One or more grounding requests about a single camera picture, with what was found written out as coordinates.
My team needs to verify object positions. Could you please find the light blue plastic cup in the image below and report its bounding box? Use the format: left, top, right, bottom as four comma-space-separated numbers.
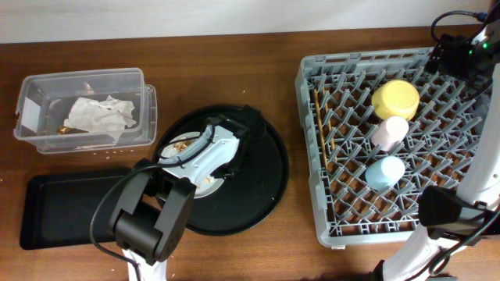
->
365, 156, 405, 190

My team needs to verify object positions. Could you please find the food scraps and rice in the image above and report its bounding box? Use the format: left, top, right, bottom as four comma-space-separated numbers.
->
173, 140, 215, 183

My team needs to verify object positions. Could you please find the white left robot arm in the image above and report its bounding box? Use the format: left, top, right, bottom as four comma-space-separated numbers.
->
94, 106, 266, 280

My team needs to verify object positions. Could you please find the black rectangular tray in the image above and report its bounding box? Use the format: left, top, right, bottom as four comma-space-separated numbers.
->
20, 168, 130, 250

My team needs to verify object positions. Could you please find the grey plate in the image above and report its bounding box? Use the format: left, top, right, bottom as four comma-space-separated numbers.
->
159, 132, 224, 199

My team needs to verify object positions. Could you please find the grey dishwasher rack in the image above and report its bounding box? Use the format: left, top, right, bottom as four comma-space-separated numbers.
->
295, 48, 487, 248

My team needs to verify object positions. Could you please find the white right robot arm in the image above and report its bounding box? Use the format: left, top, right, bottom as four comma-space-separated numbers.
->
369, 1, 499, 280

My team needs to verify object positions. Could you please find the yellow plastic bowl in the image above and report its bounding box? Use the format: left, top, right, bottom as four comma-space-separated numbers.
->
371, 80, 420, 121

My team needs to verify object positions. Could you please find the pink plastic cup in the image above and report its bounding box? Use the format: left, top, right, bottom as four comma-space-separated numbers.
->
371, 116, 409, 151

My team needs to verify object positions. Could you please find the round black tray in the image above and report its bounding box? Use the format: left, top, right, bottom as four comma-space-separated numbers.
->
153, 107, 289, 236

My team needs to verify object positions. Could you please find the gold snack wrapper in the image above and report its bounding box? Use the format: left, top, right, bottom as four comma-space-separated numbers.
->
57, 126, 85, 135

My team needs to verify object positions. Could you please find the white paper napkin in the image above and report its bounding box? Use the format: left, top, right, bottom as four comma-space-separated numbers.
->
63, 95, 137, 141

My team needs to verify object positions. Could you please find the clear plastic waste bin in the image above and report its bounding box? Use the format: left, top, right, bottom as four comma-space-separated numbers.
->
13, 68, 158, 154

